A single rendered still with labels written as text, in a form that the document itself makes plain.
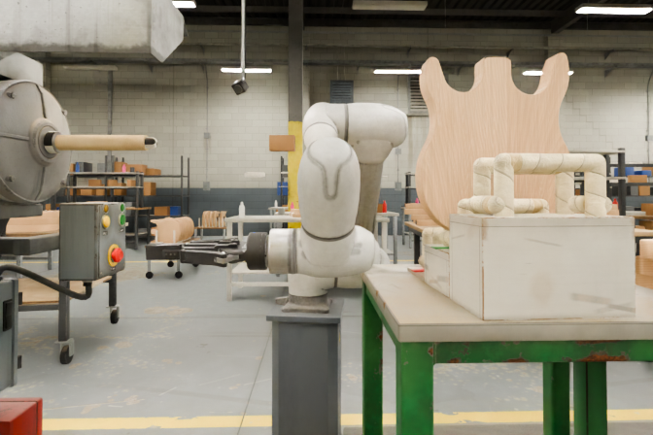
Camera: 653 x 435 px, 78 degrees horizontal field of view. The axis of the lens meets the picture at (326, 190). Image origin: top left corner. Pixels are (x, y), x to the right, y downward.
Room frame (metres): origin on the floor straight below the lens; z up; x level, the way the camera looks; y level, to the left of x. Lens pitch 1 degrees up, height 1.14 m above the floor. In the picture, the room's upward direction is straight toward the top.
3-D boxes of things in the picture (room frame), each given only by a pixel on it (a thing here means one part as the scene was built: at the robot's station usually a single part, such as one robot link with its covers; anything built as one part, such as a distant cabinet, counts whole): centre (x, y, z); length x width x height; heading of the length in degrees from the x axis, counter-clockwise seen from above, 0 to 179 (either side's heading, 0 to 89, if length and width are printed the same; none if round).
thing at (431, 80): (0.90, -0.25, 1.40); 0.07 x 0.04 x 0.09; 94
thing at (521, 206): (0.87, -0.38, 1.12); 0.20 x 0.03 x 0.03; 94
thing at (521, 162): (0.71, -0.39, 1.20); 0.20 x 0.03 x 0.03; 94
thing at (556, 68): (0.92, -0.51, 1.41); 0.07 x 0.04 x 0.10; 94
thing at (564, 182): (0.79, -0.47, 1.15); 0.03 x 0.03 x 0.09
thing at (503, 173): (0.70, -0.31, 1.15); 0.03 x 0.03 x 0.09
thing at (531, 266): (0.75, -0.39, 1.02); 0.27 x 0.15 x 0.17; 95
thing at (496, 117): (0.91, -0.38, 1.25); 0.35 x 0.04 x 0.40; 94
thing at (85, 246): (1.08, 0.71, 0.99); 0.24 x 0.21 x 0.26; 92
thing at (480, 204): (0.74, -0.29, 1.12); 0.11 x 0.03 x 0.03; 5
